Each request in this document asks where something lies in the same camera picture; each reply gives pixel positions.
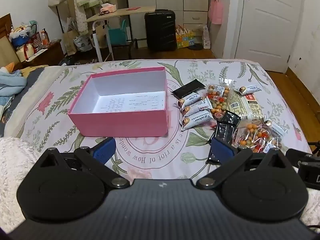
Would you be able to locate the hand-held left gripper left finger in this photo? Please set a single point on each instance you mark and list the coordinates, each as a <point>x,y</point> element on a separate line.
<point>105,150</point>

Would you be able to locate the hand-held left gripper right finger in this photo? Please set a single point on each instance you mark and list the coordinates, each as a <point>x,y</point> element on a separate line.
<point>222,150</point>

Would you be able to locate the pink cardboard box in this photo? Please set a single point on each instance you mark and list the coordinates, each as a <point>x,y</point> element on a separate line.
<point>120,123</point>

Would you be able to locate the clear bag of coated peanuts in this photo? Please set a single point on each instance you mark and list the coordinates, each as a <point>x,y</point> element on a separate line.
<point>220,105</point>
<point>255,137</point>

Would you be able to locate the large beige snack packet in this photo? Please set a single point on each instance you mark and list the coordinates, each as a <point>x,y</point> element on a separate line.
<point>241,105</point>

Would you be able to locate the white fluffy blanket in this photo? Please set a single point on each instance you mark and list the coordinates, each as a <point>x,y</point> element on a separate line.
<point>13,175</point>

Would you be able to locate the dark grey blanket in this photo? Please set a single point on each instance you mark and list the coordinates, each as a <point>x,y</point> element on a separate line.
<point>30,80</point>

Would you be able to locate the dark slipper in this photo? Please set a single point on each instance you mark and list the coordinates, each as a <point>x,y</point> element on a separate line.
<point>196,47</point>

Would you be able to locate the grey patterned bag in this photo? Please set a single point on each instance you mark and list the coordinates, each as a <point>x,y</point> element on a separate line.
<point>83,43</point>

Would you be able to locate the dark wooden nightstand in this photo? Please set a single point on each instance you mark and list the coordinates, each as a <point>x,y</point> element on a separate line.
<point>50,53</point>

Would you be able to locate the white plastic bag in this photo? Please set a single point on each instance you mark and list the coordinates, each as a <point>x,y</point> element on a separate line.
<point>206,37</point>

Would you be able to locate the brown paper bag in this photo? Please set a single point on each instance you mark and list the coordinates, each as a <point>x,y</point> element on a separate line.
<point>70,40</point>
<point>101,35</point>

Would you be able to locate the light blue cloth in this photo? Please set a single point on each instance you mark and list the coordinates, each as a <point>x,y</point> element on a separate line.
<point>10,85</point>

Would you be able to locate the teal shopping bag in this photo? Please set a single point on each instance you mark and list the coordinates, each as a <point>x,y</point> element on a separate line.
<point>117,35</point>

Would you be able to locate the colourful gift bag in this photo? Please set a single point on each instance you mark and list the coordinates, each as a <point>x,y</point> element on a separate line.
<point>185,38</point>

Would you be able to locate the orange drink bottle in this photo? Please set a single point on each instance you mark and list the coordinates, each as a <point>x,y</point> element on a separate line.
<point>44,38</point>

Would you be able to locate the white duck toy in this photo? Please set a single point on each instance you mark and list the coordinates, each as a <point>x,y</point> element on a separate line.
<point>7,68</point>

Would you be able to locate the black suitcase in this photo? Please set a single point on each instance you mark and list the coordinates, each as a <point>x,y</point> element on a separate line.
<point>160,30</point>

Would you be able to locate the white door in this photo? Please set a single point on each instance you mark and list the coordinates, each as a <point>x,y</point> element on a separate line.
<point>270,25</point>

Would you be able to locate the folding side table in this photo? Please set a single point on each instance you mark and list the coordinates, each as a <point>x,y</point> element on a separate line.
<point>120,12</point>

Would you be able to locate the pink hanging bag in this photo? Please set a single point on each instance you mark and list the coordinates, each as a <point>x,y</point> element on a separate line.
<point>215,11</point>

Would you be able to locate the pink tissue box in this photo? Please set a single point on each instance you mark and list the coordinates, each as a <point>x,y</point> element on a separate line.
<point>108,8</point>

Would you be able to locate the blue and white bundle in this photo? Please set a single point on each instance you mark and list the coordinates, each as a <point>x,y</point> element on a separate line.
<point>20,35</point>

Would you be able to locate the red paper sheet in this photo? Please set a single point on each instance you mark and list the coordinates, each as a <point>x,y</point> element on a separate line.
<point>133,8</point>

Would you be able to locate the wooden headboard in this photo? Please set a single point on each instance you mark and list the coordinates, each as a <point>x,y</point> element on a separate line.
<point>6,30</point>

